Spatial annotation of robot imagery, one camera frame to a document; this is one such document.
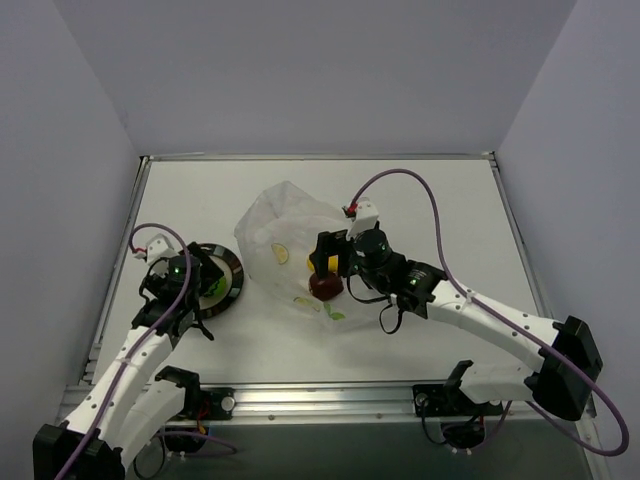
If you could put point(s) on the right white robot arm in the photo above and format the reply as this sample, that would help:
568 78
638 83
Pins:
559 361

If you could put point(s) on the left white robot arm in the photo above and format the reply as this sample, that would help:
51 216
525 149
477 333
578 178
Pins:
138 393

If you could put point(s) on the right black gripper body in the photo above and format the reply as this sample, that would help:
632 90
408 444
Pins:
332 245

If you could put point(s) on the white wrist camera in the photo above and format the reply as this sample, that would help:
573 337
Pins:
363 215
157 247

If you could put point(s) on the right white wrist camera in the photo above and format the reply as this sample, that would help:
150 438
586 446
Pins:
363 215

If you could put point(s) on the round plate with dark rim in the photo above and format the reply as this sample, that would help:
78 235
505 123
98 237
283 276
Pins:
218 261

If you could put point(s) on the clear plastic bag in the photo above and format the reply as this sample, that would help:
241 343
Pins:
275 237

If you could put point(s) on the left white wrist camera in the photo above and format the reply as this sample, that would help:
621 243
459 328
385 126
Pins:
157 247

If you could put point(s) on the aluminium front rail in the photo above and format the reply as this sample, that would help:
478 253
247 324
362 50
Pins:
326 403

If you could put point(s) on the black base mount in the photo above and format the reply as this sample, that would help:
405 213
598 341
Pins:
437 400
216 403

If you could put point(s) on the dark red fake fruit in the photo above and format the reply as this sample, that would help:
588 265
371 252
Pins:
325 289

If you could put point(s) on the green fake lime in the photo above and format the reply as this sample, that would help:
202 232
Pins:
217 288

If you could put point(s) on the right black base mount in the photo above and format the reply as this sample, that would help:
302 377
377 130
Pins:
437 400

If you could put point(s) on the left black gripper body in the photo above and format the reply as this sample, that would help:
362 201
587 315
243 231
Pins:
207 265

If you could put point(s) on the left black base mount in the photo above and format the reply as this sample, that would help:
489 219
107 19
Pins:
216 403

